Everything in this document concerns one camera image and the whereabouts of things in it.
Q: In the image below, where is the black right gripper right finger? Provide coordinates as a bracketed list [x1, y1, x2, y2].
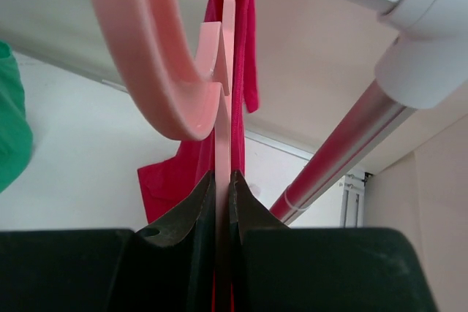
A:
[229, 171, 437, 311]

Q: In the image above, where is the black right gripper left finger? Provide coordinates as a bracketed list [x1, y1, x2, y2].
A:
[1, 172, 215, 311]

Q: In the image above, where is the red t shirt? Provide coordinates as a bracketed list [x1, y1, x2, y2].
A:
[137, 0, 260, 222]

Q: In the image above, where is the pink hanger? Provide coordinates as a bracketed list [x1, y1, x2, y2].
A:
[91, 0, 236, 311]

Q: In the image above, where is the green t shirt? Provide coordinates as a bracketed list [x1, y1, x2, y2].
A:
[1, 42, 33, 191]

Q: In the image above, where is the metal clothes rack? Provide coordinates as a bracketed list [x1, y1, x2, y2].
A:
[271, 0, 467, 224]

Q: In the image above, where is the aluminium rail right side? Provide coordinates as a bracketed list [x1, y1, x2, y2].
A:
[339, 169, 366, 228]

